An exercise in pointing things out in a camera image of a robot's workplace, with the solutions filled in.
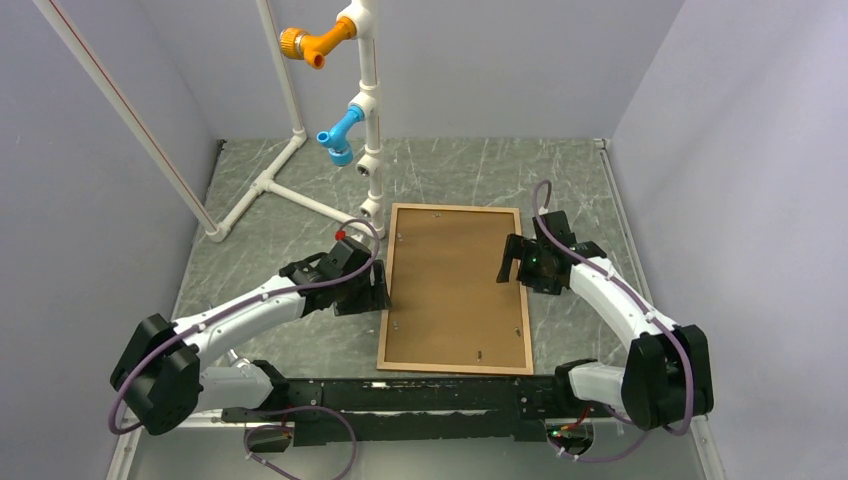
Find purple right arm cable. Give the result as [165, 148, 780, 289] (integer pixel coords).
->
[531, 180, 697, 465]

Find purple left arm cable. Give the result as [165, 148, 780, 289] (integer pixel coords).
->
[107, 219, 382, 480]

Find brown backing board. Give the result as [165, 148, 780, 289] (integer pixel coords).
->
[377, 203, 534, 375]

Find wooden picture frame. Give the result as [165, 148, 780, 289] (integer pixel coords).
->
[376, 202, 536, 377]

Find blue pipe nozzle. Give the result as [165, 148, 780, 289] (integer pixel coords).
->
[315, 105, 365, 167]

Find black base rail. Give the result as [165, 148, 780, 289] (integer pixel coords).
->
[221, 374, 610, 452]

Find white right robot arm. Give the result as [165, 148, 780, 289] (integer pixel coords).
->
[497, 211, 715, 431]

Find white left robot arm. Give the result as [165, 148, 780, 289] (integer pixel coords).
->
[110, 236, 391, 435]

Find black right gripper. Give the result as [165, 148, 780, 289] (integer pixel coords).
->
[497, 233, 562, 295]

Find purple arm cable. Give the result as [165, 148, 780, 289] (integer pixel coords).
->
[531, 180, 697, 465]
[107, 219, 382, 480]

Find orange pipe nozzle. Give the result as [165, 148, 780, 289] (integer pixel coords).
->
[279, 16, 357, 70]

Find white PVC pipe stand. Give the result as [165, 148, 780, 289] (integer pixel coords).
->
[33, 0, 388, 244]

